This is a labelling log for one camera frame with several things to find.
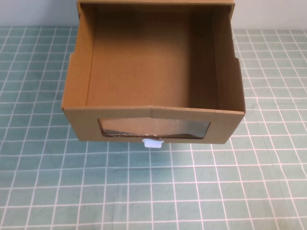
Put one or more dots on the cardboard drawer with torn window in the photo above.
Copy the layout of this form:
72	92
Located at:
144	72

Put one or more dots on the upper cardboard drawer box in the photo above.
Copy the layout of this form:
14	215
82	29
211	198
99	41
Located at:
231	5

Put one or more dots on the green grid tablecloth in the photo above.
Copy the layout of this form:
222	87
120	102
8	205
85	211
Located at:
72	191

